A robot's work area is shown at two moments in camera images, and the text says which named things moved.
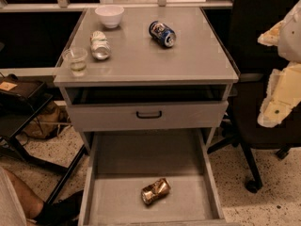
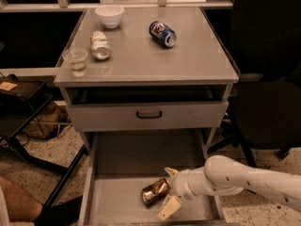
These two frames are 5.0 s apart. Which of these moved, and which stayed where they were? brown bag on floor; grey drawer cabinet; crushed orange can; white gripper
Moved: white gripper
Stayed: crushed orange can; grey drawer cabinet; brown bag on floor
